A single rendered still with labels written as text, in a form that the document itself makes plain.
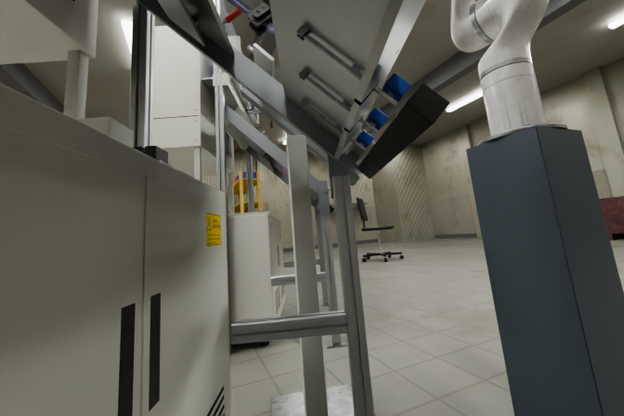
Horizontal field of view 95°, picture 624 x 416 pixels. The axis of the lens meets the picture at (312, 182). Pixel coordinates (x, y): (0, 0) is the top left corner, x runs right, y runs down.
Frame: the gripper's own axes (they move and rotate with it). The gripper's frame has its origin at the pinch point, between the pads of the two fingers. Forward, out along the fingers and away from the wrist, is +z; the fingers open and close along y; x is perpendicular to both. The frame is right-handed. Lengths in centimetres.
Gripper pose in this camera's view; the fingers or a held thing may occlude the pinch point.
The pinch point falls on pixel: (261, 19)
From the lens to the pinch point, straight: 62.8
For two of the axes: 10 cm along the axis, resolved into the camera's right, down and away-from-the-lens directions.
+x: 6.6, 7.4, -1.3
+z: -7.6, 6.4, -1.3
